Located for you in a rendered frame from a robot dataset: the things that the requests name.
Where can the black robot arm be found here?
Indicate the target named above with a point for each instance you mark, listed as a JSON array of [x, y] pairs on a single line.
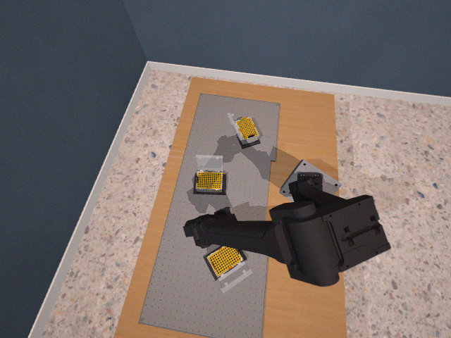
[[316, 243]]

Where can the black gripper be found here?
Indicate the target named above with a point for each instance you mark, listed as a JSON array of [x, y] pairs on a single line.
[[226, 214]]

